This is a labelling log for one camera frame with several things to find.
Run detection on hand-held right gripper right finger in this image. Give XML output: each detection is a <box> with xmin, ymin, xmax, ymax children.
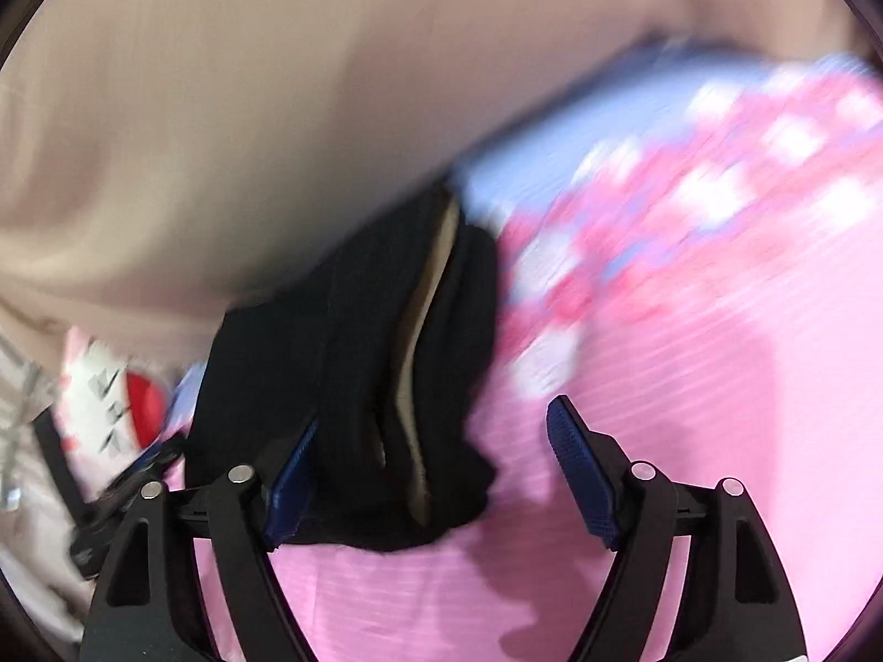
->
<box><xmin>547</xmin><ymin>394</ymin><xmax>808</xmax><ymax>662</ymax></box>

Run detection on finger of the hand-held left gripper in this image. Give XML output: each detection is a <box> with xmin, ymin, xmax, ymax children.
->
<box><xmin>69</xmin><ymin>433</ymin><xmax>189</xmax><ymax>576</ymax></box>

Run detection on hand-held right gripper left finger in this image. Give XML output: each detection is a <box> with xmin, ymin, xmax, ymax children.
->
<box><xmin>79</xmin><ymin>420</ymin><xmax>320</xmax><ymax>662</ymax></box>

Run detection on black pants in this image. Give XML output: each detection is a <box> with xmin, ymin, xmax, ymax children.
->
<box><xmin>186</xmin><ymin>183</ymin><xmax>501</xmax><ymax>553</ymax></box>

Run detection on white cat face pillow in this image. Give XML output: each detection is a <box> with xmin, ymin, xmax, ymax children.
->
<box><xmin>55</xmin><ymin>327</ymin><xmax>170</xmax><ymax>477</ymax></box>

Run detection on pink floral bed sheet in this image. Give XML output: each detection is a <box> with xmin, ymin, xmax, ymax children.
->
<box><xmin>158</xmin><ymin>41</ymin><xmax>883</xmax><ymax>662</ymax></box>

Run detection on shiny pale satin cloth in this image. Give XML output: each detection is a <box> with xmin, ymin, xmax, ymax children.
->
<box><xmin>0</xmin><ymin>331</ymin><xmax>104</xmax><ymax>642</ymax></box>

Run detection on beige curtain cloth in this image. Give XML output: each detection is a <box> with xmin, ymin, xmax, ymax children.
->
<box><xmin>0</xmin><ymin>0</ymin><xmax>857</xmax><ymax>373</ymax></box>

